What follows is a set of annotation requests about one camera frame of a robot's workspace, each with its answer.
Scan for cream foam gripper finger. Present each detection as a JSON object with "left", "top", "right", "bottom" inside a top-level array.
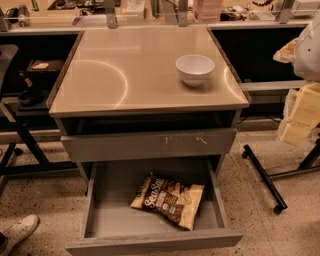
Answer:
[{"left": 279, "top": 83, "right": 320, "bottom": 145}]

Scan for brown sea salt chip bag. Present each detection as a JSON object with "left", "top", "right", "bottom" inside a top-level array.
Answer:
[{"left": 130, "top": 173, "right": 204, "bottom": 230}]

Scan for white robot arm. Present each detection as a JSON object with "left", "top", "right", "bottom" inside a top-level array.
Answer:
[{"left": 273, "top": 13, "right": 320, "bottom": 144}]

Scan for top grey drawer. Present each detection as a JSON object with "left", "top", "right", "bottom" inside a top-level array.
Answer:
[{"left": 61, "top": 128, "right": 237, "bottom": 162}]

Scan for grey drawer cabinet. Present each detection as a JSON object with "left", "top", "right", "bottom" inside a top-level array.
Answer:
[{"left": 45, "top": 25, "right": 252, "bottom": 256}]

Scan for open middle drawer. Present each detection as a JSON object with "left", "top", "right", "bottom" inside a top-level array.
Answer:
[{"left": 66, "top": 158, "right": 243, "bottom": 256}]

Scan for white bowl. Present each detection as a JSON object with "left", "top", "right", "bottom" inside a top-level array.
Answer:
[{"left": 175, "top": 54, "right": 215, "bottom": 87}]

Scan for pink stacked container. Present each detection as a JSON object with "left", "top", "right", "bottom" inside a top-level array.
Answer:
[{"left": 193, "top": 0, "right": 223, "bottom": 23}]

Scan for black box with label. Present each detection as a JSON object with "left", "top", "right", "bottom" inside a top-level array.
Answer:
[{"left": 27, "top": 59, "right": 64, "bottom": 73}]

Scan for white sneaker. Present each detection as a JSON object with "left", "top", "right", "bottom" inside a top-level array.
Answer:
[{"left": 0, "top": 215, "right": 39, "bottom": 256}]

